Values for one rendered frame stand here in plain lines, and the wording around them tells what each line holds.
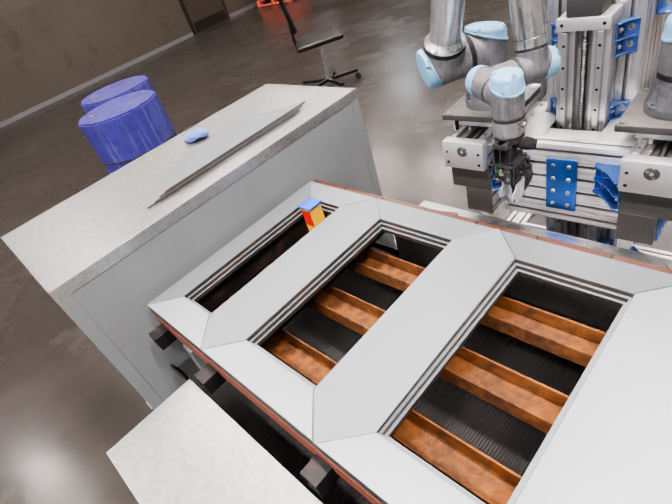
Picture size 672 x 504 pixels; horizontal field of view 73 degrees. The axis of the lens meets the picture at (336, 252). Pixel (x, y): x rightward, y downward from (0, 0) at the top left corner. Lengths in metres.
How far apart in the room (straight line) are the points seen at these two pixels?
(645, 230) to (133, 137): 3.13
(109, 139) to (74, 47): 7.71
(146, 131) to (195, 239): 2.15
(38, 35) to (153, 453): 10.27
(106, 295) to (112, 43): 10.26
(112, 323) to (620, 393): 1.33
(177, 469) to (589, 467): 0.86
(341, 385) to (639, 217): 0.90
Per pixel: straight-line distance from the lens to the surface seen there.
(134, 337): 1.62
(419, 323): 1.10
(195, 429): 1.27
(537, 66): 1.29
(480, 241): 1.29
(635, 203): 1.42
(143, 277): 1.55
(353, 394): 1.01
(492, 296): 1.16
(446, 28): 1.36
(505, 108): 1.16
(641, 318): 1.12
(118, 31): 11.67
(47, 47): 11.16
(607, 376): 1.01
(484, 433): 1.28
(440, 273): 1.21
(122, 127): 3.62
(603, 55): 1.50
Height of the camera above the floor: 1.67
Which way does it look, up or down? 37 degrees down
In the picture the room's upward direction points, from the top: 19 degrees counter-clockwise
